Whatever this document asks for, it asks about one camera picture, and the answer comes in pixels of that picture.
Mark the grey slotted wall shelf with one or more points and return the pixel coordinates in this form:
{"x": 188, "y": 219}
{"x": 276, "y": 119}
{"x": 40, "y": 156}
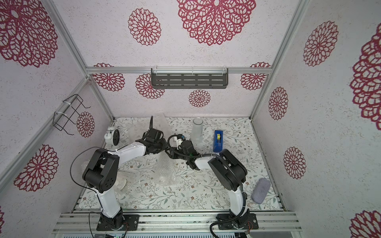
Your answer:
{"x": 189, "y": 78}

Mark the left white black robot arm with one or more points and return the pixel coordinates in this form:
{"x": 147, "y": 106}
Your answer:
{"x": 109, "y": 205}

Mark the back clear glass vase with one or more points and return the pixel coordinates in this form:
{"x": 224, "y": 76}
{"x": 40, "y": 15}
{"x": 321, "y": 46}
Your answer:
{"x": 197, "y": 130}

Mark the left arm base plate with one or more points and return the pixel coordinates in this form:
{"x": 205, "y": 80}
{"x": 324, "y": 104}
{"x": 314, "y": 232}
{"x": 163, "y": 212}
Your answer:
{"x": 119, "y": 223}

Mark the grey oval sponge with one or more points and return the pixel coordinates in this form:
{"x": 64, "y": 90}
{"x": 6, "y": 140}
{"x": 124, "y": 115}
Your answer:
{"x": 261, "y": 190}

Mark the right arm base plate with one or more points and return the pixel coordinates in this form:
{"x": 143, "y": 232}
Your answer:
{"x": 236, "y": 223}

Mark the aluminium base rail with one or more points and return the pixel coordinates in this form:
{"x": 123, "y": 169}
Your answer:
{"x": 178, "y": 222}

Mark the black wire wall basket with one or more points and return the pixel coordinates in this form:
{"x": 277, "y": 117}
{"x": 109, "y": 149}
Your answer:
{"x": 63, "y": 117}

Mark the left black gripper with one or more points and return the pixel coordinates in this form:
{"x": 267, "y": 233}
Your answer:
{"x": 164, "y": 142}

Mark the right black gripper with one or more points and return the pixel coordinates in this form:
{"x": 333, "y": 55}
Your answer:
{"x": 173, "y": 151}

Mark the blue tape dispenser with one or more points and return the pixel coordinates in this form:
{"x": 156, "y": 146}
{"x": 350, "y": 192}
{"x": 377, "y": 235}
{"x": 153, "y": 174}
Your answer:
{"x": 218, "y": 141}

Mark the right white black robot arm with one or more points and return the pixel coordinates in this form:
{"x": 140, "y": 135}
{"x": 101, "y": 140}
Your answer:
{"x": 227, "y": 168}

